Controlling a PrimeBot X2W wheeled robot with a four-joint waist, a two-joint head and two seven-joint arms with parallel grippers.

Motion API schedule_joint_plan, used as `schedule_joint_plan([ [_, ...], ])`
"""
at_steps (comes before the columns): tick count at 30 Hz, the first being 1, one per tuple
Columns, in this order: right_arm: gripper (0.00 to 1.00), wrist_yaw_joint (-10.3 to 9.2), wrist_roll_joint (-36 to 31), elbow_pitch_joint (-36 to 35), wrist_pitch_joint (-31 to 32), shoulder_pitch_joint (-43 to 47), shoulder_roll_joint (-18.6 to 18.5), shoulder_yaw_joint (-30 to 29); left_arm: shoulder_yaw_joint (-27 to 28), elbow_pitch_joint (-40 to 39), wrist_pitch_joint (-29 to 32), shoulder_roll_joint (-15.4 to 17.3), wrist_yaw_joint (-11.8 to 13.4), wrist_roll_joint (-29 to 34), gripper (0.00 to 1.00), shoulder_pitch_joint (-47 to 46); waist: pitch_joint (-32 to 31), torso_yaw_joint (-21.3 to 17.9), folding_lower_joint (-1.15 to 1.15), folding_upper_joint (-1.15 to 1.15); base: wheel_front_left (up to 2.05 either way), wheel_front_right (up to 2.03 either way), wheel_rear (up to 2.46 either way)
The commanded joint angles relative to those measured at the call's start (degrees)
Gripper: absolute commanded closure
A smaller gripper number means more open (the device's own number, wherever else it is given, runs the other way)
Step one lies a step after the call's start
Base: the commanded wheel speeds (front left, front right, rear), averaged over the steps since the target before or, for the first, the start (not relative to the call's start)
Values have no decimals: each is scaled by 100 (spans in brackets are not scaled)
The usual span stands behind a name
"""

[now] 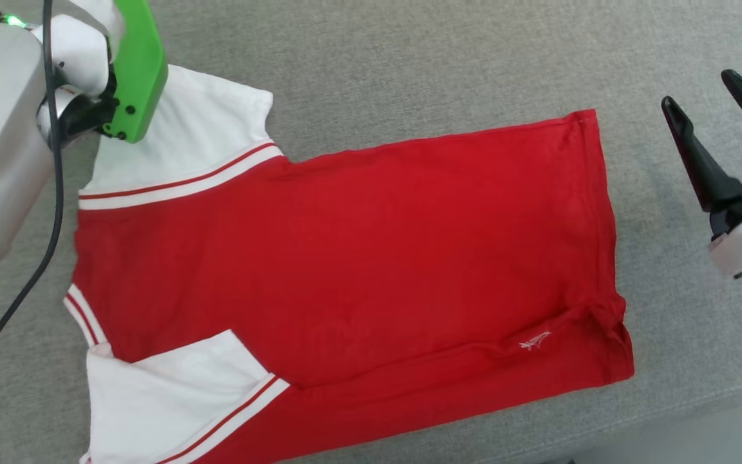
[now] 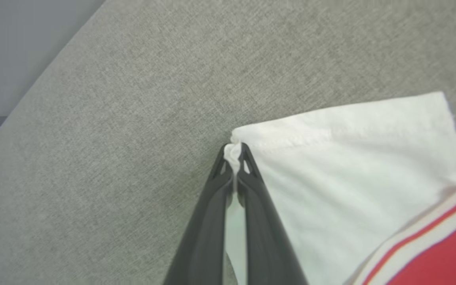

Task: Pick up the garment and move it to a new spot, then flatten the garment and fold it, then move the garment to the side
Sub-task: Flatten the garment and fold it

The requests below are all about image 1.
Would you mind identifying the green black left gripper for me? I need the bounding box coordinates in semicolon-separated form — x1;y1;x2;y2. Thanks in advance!
55;0;169;150

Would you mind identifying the red and white t-shirt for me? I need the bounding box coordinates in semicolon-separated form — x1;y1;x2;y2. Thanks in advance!
63;63;636;464

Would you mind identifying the grey fabric sofa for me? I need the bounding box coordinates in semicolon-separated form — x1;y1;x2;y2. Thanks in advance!
0;0;742;464

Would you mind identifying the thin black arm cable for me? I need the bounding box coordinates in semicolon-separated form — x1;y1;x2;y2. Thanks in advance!
0;0;66;392

